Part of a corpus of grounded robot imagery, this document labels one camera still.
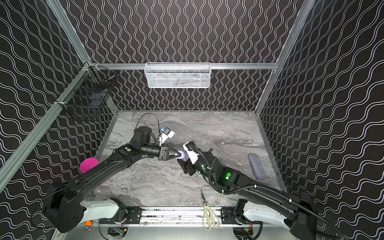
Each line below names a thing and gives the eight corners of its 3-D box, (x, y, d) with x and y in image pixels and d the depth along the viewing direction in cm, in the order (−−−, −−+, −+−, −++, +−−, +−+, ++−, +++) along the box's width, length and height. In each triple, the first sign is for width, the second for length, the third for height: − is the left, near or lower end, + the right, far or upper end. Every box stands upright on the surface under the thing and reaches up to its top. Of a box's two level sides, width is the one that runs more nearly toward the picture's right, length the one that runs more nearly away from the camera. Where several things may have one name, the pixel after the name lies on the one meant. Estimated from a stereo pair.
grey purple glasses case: (254, 179, 88) (255, 178, 86) (247, 155, 98) (248, 153, 96) (265, 179, 88) (267, 177, 86) (258, 155, 98) (259, 153, 96)
